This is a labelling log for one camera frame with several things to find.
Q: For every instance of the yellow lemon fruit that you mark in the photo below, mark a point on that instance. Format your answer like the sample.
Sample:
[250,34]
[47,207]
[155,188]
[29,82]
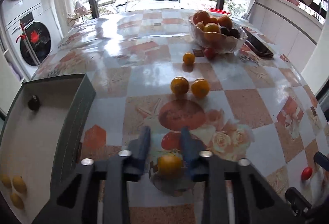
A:
[19,184]

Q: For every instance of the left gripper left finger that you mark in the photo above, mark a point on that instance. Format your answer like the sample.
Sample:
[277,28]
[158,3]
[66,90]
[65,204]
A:
[76,200]

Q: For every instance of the white cabinet counter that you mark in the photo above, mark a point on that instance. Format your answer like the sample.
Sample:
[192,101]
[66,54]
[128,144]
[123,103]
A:
[291,29]

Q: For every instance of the orange tangerine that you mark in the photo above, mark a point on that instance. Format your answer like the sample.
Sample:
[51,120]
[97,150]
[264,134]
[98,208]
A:
[169,166]
[179,86]
[200,88]

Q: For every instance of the lower washing machine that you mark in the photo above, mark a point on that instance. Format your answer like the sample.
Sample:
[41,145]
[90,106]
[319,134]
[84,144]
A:
[32,36]

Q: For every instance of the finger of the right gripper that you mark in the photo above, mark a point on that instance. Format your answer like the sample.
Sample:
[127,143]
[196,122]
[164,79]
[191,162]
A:
[299,205]
[321,160]

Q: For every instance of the glass fruit bowl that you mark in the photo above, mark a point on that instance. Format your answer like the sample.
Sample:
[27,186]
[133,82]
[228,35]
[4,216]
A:
[220,34]

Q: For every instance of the yellow lemon front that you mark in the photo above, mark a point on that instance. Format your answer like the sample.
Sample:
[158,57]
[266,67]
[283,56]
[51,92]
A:
[17,201]

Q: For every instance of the small yellow lemon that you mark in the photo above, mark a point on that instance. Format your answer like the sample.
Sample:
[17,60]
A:
[6,181]

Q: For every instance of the grey shallow tray box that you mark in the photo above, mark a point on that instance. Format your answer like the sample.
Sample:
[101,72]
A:
[42,146]

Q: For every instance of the small orange near bowl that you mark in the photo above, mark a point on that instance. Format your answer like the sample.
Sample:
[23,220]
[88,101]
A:
[189,59]

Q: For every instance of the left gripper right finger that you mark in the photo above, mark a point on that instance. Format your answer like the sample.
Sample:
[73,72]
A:
[233,190]

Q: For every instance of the dark plum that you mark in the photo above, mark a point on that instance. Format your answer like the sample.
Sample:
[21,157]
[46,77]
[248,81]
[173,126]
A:
[34,103]

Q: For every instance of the red apple-like fruit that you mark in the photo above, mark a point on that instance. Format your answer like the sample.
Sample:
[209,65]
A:
[306,173]

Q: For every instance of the red fruit beside bowl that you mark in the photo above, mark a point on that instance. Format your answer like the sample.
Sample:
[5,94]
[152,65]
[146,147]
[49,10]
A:
[209,53]

